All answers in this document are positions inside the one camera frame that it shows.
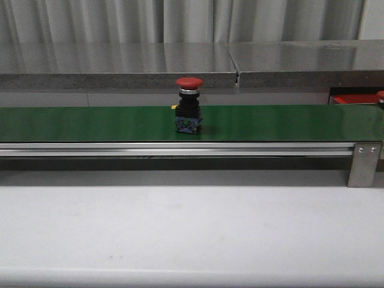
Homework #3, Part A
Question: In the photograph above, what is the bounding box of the red plastic bin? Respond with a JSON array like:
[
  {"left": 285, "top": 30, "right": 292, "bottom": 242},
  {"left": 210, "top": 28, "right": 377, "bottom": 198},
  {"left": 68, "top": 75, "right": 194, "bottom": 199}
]
[{"left": 332, "top": 94, "right": 379, "bottom": 104}]

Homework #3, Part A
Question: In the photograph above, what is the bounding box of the steel counter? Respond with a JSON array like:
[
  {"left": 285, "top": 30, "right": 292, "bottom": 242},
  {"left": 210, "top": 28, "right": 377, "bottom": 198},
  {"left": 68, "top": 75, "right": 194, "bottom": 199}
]
[
  {"left": 1, "top": 43, "right": 237, "bottom": 90},
  {"left": 228, "top": 40, "right": 383, "bottom": 88}
]

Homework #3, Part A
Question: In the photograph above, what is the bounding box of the aluminium conveyor side rail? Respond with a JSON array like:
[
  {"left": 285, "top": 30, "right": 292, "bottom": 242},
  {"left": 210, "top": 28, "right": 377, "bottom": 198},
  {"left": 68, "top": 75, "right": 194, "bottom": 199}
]
[{"left": 1, "top": 142, "right": 355, "bottom": 157}]

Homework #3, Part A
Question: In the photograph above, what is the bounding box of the steel conveyor support bracket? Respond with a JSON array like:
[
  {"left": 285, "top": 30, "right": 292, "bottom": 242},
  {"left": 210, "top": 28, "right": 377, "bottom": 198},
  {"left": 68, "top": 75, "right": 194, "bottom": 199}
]
[{"left": 347, "top": 142, "right": 382, "bottom": 188}]

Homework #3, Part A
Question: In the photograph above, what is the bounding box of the grey pleated curtain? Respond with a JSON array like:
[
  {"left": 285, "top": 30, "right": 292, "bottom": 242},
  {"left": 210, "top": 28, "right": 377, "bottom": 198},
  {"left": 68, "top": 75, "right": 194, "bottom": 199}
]
[{"left": 1, "top": 1, "right": 365, "bottom": 44}]

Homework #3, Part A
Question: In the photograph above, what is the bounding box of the right steel counter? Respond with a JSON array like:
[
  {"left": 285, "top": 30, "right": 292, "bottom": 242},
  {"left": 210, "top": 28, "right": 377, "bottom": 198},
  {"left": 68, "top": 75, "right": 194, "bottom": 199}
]
[{"left": 228, "top": 40, "right": 383, "bottom": 88}]

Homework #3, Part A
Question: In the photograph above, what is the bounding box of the green conveyor belt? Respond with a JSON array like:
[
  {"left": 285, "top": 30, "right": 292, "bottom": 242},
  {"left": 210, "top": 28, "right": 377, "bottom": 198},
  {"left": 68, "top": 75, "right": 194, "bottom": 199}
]
[{"left": 1, "top": 104, "right": 383, "bottom": 143}]

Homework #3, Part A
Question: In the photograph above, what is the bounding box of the left steel counter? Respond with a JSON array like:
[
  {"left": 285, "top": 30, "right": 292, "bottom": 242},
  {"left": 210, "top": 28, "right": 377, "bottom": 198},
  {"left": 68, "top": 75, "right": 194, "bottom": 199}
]
[{"left": 1, "top": 43, "right": 237, "bottom": 90}]

